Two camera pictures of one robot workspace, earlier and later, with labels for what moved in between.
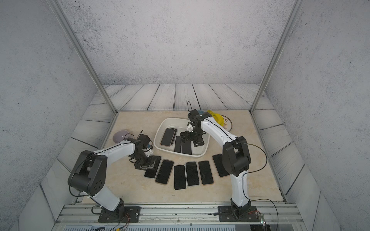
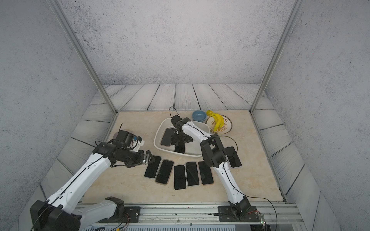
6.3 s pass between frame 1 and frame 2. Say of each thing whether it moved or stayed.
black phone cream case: stayed
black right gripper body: moved
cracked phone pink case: stayed
